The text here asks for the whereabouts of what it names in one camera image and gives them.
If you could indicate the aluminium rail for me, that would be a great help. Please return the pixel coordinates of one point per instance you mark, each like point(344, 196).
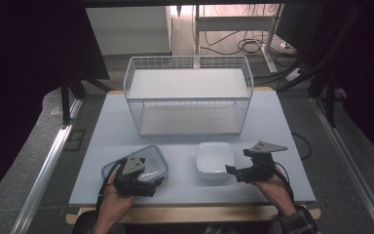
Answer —
point(354, 169)
point(45, 172)

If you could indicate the dark floor grate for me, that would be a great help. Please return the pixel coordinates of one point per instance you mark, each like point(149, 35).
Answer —
point(75, 139)

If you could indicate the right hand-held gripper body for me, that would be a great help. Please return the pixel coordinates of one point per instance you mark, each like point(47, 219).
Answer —
point(263, 167)

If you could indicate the dark curtain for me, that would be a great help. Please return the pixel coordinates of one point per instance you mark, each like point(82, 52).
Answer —
point(22, 81)
point(366, 71)

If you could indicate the white food container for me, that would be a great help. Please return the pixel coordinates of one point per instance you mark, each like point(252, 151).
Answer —
point(214, 160)

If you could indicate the white power strip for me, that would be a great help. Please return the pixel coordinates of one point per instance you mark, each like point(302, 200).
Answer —
point(293, 74)

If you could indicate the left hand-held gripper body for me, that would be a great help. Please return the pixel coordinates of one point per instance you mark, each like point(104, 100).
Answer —
point(133, 167)

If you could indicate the person's left hand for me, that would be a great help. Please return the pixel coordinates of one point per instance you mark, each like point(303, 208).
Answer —
point(115, 204)

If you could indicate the dark monitor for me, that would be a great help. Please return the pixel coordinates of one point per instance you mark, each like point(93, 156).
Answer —
point(300, 26)

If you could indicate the white desk frame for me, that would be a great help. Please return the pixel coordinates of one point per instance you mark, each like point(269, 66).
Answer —
point(233, 23)

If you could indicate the clear lid with blue rim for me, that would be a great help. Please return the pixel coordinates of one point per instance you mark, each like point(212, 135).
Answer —
point(157, 156)

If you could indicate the white cabinet panel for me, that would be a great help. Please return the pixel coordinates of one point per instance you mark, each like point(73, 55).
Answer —
point(126, 29)

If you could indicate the person's right hand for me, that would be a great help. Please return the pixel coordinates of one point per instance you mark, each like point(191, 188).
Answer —
point(279, 193)

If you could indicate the black metal stand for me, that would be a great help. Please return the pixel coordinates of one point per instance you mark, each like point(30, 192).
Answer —
point(66, 104)
point(330, 104)

